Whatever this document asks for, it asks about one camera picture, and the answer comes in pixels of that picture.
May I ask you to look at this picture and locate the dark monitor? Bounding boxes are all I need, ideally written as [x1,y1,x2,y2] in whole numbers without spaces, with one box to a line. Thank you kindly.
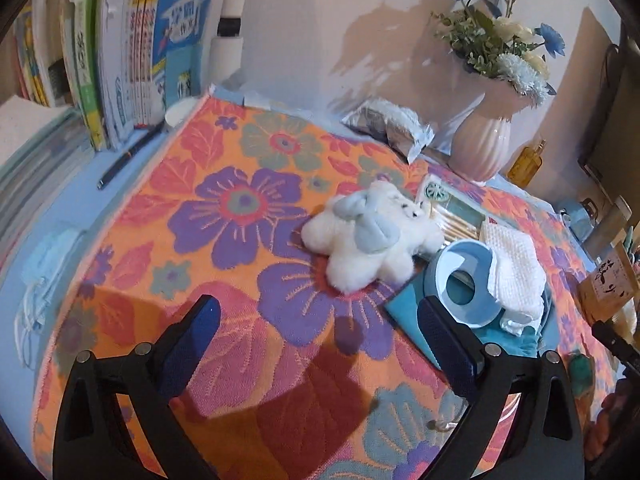
[577,42,633,186]

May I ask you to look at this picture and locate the stack of flat books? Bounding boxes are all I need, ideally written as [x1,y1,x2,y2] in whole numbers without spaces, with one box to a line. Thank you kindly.
[0,105,96,261]

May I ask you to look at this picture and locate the small blue jar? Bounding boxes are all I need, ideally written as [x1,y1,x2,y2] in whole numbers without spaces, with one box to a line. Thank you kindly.
[557,200,598,241]

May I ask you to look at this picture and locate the amber liquid glass bottle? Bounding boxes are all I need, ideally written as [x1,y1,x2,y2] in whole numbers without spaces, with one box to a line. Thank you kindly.
[507,139,548,188]

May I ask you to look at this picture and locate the grey cylinder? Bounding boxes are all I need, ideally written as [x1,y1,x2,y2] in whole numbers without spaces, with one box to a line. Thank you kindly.
[585,197,633,261]

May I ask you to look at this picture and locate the white plush toy blue ears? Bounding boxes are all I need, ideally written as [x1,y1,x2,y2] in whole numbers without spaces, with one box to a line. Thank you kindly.
[300,180,446,293]

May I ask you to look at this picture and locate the teal towel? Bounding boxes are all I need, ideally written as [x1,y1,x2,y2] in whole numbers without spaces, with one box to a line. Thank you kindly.
[382,280,556,356]

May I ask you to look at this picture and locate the blue face mask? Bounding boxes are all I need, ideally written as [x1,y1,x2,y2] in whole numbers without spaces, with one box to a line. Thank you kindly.
[12,230,86,361]

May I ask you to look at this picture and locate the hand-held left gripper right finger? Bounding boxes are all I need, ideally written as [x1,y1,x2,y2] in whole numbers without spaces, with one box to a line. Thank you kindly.
[417,296,586,480]

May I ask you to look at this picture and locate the pink ribbed vase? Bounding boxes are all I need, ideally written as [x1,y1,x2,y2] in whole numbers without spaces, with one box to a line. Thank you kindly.
[447,80,536,183]

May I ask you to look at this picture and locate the blue and white artificial flowers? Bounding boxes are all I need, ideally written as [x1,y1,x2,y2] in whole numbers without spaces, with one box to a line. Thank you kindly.
[430,0,568,106]

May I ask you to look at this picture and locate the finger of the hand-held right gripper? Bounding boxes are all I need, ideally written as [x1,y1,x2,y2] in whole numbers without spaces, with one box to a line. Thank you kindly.
[591,319,640,368]

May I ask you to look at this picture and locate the black pen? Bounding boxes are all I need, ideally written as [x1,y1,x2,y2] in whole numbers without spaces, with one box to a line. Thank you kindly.
[97,125,163,191]

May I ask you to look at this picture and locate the white desk lamp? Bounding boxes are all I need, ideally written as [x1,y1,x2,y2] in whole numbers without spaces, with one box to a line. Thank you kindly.
[164,0,253,132]

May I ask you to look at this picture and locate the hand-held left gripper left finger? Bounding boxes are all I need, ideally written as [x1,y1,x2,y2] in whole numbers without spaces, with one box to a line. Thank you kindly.
[52,294,223,480]

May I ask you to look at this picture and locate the brown cardboard box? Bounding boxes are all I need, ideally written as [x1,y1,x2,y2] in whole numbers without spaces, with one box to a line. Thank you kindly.
[577,240,640,341]

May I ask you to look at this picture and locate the silver foil packet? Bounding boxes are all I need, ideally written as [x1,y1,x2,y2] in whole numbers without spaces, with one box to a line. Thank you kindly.
[342,100,436,163]

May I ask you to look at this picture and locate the row of upright books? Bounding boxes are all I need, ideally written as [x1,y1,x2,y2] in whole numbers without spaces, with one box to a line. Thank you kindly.
[12,0,216,151]

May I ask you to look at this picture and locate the flat green printed box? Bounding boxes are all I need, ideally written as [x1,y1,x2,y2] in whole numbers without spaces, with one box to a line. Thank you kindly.
[415,174,498,241]

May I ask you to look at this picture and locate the white knitted cloth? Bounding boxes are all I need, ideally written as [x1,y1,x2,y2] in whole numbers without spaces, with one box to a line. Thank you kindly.
[477,220,548,333]

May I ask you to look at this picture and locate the floral printed cloth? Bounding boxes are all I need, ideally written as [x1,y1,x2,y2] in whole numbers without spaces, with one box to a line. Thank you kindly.
[30,95,621,480]

